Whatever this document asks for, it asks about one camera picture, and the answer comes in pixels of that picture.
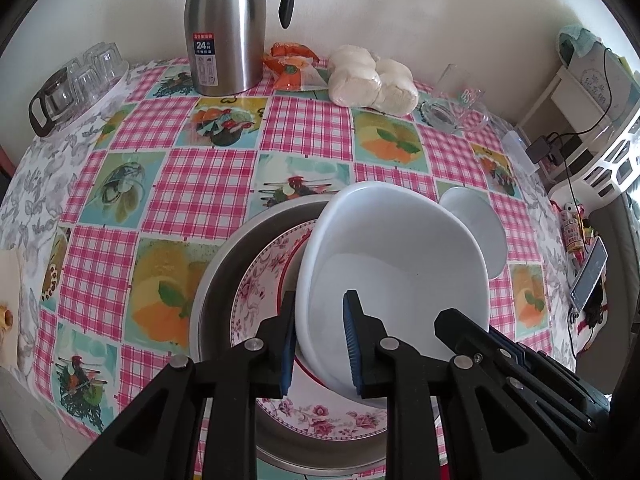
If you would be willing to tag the patterned snack tube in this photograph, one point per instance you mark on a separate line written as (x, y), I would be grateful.
(571, 227)

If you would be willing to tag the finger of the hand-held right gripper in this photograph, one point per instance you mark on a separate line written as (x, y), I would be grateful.
(515, 347)
(530, 385)

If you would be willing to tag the white shelf unit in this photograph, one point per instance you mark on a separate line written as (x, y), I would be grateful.
(550, 105)

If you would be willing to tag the white tray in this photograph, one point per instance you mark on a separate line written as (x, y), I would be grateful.
(107, 97)

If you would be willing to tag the round metal basin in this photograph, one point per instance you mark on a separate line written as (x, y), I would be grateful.
(220, 280)

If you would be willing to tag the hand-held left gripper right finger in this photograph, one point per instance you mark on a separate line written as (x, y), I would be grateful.
(350, 340)

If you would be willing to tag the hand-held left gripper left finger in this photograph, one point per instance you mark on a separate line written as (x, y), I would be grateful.
(287, 355)

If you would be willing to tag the floral rim white plate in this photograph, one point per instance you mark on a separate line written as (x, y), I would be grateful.
(330, 417)

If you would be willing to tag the small plain white bowl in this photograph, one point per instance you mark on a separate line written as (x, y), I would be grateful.
(480, 230)

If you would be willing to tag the large white bowl red emblem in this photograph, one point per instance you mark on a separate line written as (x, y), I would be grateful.
(390, 240)

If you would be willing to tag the pink checkered fruit tablecloth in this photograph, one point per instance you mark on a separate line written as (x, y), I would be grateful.
(200, 180)

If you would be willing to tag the clear plastic container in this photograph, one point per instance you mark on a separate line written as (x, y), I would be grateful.
(517, 152)

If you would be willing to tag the orange snack packet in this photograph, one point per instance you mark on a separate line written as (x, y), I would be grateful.
(290, 67)

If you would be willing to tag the white plastic basket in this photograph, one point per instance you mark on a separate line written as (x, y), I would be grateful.
(615, 160)

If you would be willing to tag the smartphone in light case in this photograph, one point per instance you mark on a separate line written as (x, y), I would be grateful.
(590, 272)

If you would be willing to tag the stainless steel thermos jug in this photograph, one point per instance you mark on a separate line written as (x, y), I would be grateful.
(225, 20)

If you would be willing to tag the bag of white buns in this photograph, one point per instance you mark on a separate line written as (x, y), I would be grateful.
(370, 80)

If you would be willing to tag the clear glass mug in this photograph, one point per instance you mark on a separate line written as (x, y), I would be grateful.
(457, 87)

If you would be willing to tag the green cloth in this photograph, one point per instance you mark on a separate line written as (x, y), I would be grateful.
(580, 40)

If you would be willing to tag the glass ashtray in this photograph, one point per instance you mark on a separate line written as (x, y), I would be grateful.
(450, 119)

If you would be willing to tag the white appliance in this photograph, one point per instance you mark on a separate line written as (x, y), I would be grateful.
(600, 85)

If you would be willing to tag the small glass cup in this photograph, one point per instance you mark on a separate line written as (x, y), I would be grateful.
(105, 60)
(72, 70)
(92, 85)

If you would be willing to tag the black charger adapter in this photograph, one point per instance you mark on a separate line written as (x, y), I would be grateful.
(540, 149)

